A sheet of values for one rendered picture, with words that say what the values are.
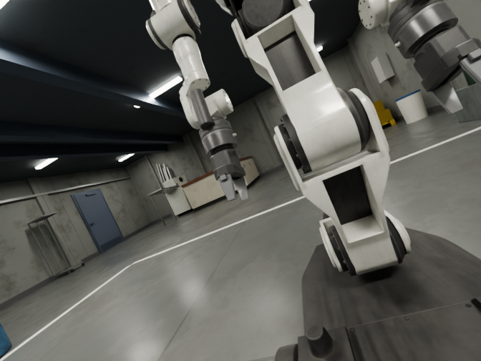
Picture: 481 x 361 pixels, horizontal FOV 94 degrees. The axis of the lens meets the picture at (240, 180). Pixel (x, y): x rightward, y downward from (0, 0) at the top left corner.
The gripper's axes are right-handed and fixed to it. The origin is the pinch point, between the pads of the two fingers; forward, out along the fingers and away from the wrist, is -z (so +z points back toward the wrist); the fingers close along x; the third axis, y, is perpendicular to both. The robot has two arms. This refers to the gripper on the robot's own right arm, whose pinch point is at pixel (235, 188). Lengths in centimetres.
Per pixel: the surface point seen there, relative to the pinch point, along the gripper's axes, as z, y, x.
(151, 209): 169, -670, -800
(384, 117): 113, 251, -611
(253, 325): -50, -25, -38
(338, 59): 387, 257, -759
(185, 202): 109, -385, -618
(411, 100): 101, 262, -481
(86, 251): 60, -693, -482
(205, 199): 83, -283, -566
